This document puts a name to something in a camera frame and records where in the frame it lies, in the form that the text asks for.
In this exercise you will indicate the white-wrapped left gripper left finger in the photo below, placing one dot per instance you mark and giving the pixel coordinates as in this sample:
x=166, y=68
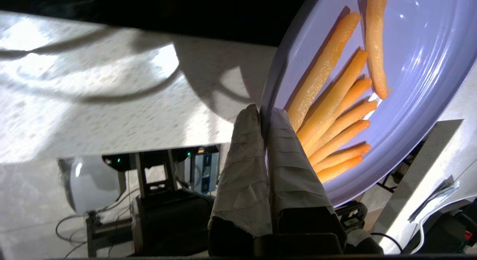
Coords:
x=242, y=178

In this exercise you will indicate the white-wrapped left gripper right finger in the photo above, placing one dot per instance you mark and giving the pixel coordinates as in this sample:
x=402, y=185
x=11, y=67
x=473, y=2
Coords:
x=294, y=170

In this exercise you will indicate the purple round plate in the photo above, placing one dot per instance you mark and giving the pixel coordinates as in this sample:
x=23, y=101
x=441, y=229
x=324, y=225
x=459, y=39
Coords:
x=421, y=66

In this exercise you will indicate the black induction cooktop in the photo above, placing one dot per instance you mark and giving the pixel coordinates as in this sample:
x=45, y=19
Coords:
x=223, y=13

